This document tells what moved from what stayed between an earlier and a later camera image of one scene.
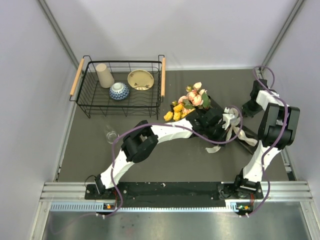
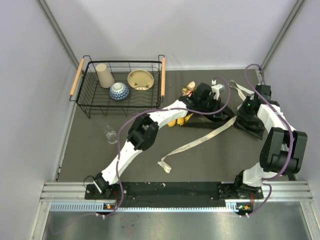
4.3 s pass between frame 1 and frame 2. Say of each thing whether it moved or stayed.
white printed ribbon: moved
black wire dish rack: stayed
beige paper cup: stayed
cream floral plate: stayed
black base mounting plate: stayed
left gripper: moved
